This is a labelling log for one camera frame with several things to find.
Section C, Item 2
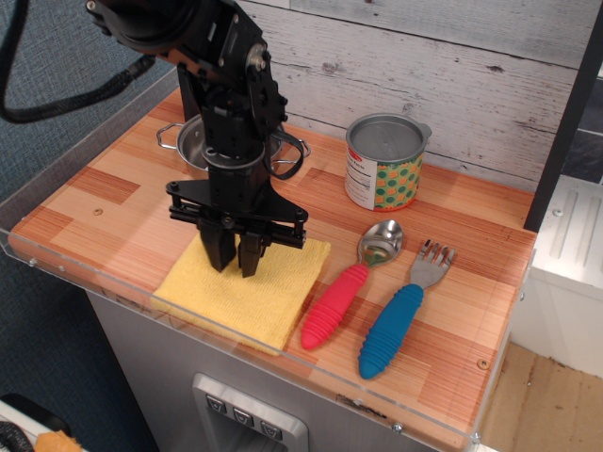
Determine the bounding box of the white toy sink unit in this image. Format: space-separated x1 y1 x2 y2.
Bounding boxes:
510 176 602 377

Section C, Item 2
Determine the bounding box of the orange object bottom corner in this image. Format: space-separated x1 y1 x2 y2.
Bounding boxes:
34 430 83 452

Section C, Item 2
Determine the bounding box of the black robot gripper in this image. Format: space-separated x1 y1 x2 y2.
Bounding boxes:
166 173 308 278

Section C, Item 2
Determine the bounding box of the grey toy fridge cabinet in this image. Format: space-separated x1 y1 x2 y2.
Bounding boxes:
86 289 453 452

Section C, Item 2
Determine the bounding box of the silver dispenser button panel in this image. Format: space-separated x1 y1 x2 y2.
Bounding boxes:
192 373 310 451

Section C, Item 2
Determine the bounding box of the clear acrylic table guard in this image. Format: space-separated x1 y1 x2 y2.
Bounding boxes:
1 74 535 451

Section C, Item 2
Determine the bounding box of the red handled spoon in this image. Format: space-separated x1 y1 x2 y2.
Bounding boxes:
301 219 403 350

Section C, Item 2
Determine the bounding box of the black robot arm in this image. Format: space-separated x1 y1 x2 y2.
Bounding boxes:
87 1 308 277

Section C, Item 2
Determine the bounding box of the yellow cloth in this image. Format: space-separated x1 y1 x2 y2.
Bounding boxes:
151 238 331 356

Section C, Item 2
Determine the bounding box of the blue handled fork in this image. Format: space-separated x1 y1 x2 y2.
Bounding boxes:
358 240 455 379

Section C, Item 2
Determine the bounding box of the toy food can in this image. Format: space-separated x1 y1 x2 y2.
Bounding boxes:
345 113 432 212

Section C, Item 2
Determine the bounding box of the black and white base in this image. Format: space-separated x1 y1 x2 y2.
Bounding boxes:
1 394 73 451

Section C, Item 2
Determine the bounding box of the small steel pot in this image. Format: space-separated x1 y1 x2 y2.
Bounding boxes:
156 115 311 180

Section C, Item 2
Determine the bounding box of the black braided cable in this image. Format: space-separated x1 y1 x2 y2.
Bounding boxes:
0 0 156 124

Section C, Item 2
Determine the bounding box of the black vertical post right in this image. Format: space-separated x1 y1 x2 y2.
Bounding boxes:
524 2 602 233

